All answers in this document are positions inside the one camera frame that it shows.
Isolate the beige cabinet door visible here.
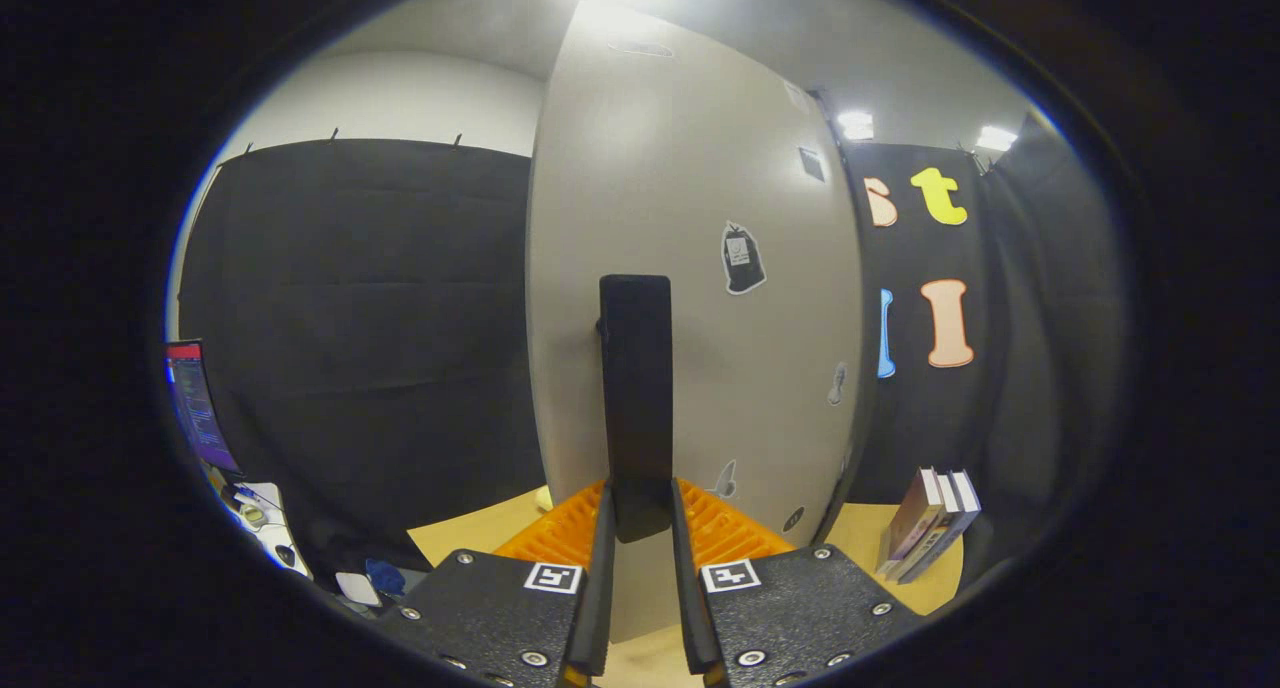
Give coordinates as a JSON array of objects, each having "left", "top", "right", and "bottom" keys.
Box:
[{"left": 527, "top": 0, "right": 866, "bottom": 644}]

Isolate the black backdrop cloth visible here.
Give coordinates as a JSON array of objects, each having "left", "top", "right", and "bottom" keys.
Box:
[{"left": 175, "top": 108, "right": 1126, "bottom": 589}]

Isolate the white flat object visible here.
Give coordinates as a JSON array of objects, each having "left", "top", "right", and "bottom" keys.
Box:
[{"left": 334, "top": 571, "right": 383, "bottom": 608}]

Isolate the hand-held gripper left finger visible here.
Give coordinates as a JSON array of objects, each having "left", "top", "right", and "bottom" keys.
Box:
[{"left": 375, "top": 480, "right": 618, "bottom": 688}]

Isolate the brown cover book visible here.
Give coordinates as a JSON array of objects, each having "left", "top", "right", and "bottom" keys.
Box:
[{"left": 890, "top": 471, "right": 963, "bottom": 581}]

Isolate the white side table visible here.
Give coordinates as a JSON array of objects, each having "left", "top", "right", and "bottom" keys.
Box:
[{"left": 215, "top": 480, "right": 313, "bottom": 579}]

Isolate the computer monitor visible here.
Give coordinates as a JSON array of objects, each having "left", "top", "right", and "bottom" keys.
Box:
[{"left": 165, "top": 340, "right": 243, "bottom": 475}]

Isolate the black door handle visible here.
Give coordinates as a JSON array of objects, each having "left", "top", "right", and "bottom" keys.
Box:
[{"left": 598, "top": 274, "right": 674, "bottom": 544}]

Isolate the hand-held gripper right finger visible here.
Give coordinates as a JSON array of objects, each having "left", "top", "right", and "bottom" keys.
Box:
[{"left": 668, "top": 478, "right": 926, "bottom": 688}]

